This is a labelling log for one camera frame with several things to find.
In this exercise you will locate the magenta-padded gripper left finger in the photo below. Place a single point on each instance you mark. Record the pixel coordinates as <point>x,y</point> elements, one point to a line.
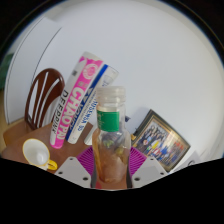
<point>74,171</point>

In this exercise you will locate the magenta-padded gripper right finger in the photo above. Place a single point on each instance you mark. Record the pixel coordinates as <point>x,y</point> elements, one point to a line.
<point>148,170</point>

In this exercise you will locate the clear green-labelled plastic bottle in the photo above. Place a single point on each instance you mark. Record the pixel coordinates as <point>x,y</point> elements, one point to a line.
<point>111,153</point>

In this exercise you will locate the framed group photo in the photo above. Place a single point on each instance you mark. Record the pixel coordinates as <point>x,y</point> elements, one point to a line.
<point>160,143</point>

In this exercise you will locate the long white and blue box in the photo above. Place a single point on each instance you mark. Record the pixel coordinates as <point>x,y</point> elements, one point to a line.
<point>86,110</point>

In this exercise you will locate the long pink and white box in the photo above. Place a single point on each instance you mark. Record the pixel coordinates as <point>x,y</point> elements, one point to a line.
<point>75,100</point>

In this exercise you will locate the white door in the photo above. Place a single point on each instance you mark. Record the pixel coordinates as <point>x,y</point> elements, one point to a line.
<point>30,53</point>

